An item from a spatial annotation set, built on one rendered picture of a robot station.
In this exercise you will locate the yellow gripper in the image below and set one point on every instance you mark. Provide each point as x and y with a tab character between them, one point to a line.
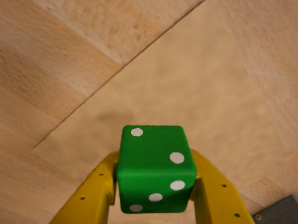
216	199

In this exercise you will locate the green die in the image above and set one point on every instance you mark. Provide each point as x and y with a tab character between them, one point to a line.
156	170

